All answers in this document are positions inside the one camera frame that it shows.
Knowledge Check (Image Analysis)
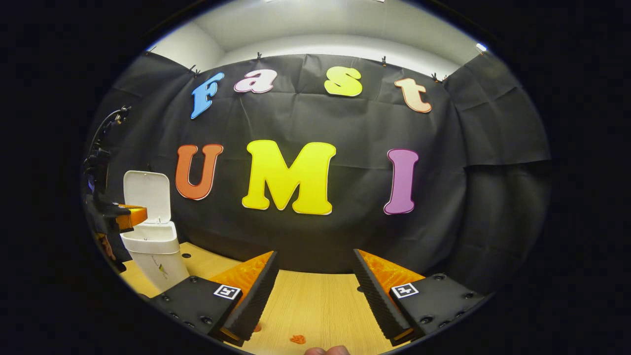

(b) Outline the white desktop garbage bin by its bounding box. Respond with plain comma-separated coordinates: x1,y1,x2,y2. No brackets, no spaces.
121,170,190,291

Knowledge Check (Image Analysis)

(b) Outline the black backdrop cloth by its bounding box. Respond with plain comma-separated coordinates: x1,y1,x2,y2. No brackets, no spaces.
81,49,552,296

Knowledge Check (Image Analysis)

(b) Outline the wooden desktop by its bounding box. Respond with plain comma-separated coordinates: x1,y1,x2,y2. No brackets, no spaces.
118,242,429,355

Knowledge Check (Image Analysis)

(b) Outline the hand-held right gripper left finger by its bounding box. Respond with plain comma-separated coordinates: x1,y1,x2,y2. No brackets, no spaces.
150,250,280,347

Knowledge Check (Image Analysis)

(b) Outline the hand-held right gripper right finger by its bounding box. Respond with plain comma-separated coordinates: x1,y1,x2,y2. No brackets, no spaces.
352,249,486,346

